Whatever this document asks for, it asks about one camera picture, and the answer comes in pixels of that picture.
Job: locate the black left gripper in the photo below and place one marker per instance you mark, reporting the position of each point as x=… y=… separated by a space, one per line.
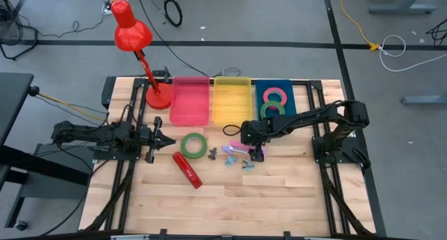
x=148 y=139

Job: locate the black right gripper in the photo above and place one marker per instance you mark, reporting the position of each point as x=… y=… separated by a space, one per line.
x=255 y=133

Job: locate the pink stapler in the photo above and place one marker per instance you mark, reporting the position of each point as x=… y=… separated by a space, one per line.
x=239 y=144

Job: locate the light blue staple remover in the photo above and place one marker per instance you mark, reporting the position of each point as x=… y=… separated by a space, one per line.
x=230 y=160

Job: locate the purple staple remover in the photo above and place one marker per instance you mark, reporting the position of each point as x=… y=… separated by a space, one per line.
x=226 y=149

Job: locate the red stapler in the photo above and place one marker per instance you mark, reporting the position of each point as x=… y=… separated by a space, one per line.
x=186 y=169

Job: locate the black staple remover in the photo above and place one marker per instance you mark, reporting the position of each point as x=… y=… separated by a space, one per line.
x=212 y=153

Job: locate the red tape roll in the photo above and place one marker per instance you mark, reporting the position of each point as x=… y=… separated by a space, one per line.
x=264 y=96

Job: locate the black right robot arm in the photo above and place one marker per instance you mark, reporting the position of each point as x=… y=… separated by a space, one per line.
x=314 y=118

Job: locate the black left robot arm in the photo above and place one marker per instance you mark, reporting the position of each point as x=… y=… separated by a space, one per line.
x=87 y=132

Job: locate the pink translucent plastic bin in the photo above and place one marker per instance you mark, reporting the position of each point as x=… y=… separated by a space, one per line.
x=190 y=104

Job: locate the yellow translucent plastic bin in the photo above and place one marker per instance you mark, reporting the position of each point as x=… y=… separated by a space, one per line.
x=232 y=104

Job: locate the black power adapter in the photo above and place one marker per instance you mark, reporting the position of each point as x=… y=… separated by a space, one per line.
x=160 y=73

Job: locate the blue plastic bin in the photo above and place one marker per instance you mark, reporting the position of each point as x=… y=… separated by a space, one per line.
x=260 y=87

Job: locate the red desk lamp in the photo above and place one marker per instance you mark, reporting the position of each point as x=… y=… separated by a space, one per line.
x=132 y=34

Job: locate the white power strip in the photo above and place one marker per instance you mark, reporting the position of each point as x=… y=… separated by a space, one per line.
x=106 y=10

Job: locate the black desk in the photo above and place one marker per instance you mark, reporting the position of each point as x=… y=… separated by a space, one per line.
x=14 y=100

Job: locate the grey desk leg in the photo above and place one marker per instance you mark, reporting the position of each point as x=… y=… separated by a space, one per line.
x=401 y=9
x=426 y=99

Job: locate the black floor fan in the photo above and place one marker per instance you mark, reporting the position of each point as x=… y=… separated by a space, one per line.
x=10 y=30

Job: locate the black metal table frame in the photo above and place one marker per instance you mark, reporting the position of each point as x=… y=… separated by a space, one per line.
x=316 y=84

